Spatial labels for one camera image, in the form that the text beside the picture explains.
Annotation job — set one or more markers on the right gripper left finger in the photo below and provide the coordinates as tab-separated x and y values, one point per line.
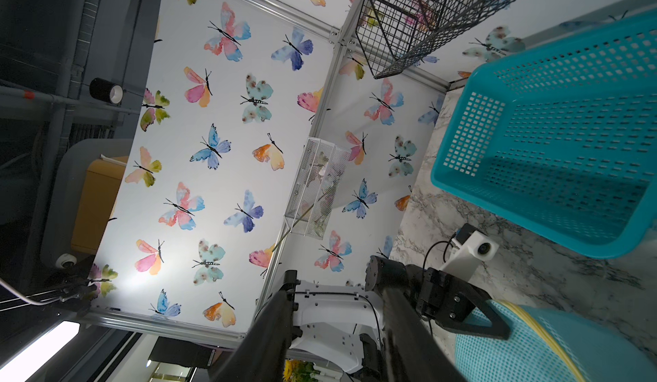
262	354

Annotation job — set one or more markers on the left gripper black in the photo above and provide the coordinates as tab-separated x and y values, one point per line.
449	301

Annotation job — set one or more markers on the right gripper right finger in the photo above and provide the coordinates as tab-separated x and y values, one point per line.
411	354

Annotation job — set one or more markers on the teal mesh laundry bag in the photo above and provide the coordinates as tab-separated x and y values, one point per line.
550	345

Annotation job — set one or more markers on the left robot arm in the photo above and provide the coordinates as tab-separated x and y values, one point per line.
345	324

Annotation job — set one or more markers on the teal plastic basket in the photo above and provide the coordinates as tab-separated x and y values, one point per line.
561	139

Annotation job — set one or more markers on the ceiling light strip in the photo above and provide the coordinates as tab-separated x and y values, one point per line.
28	361

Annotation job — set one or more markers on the white mesh wall box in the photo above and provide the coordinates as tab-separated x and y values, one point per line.
311	201

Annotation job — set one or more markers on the black wire wall basket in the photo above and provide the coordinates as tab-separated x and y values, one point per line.
395	34

